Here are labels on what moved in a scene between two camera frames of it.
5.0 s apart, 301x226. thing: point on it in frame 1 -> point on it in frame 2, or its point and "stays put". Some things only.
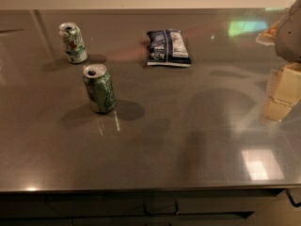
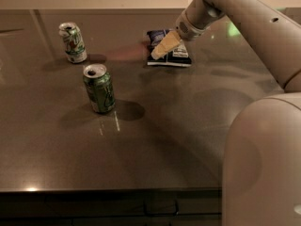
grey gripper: x=289 y=37 -> x=187 y=26
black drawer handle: x=161 y=214 stays put
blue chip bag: x=168 y=47 stays put
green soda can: x=100 y=88 stays put
